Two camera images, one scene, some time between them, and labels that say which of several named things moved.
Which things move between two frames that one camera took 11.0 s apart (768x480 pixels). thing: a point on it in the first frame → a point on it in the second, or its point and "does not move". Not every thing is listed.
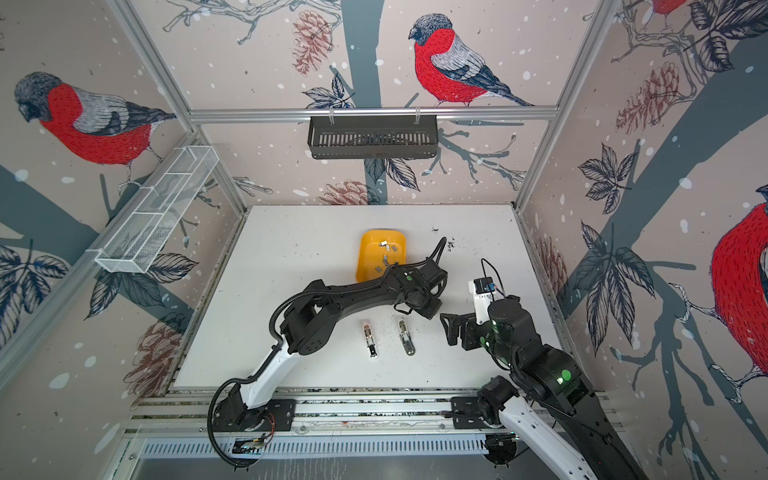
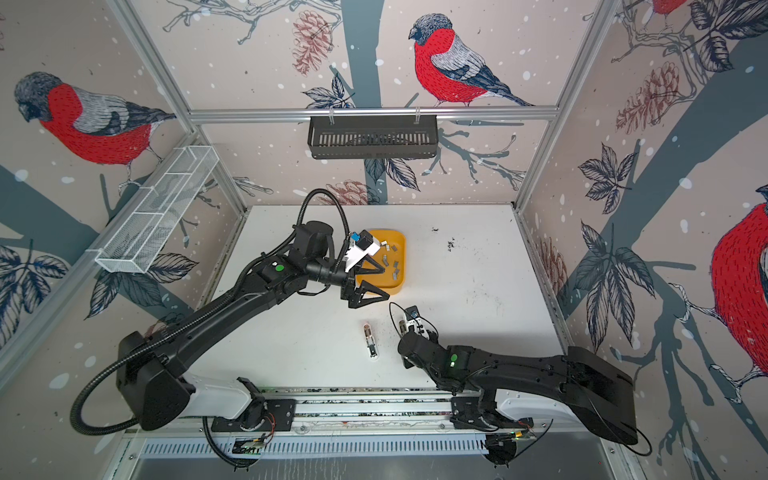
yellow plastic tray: x=377 y=250 does not move
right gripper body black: x=476 y=334 → x=433 y=374
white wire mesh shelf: x=138 y=243 does not move
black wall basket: x=372 y=136 does not move
